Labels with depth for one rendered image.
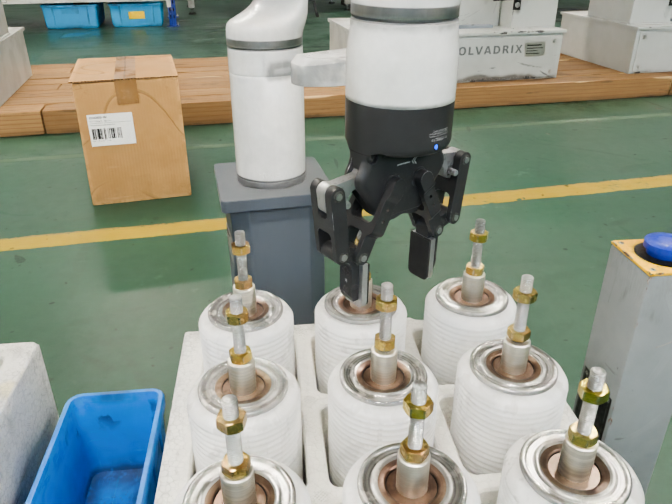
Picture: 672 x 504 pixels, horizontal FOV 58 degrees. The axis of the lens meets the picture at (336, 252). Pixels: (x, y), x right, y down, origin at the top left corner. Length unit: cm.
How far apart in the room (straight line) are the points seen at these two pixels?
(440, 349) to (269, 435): 22
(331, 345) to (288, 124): 29
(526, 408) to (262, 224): 41
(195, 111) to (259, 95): 147
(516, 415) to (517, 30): 215
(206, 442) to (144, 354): 52
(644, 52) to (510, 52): 60
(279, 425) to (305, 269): 36
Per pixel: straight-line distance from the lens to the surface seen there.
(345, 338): 60
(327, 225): 42
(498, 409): 54
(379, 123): 40
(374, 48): 40
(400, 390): 52
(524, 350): 55
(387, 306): 49
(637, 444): 77
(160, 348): 103
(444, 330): 64
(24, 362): 75
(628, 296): 66
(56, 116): 226
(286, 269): 82
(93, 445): 82
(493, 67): 255
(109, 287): 123
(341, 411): 53
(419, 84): 40
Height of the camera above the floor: 59
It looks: 27 degrees down
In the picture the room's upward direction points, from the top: straight up
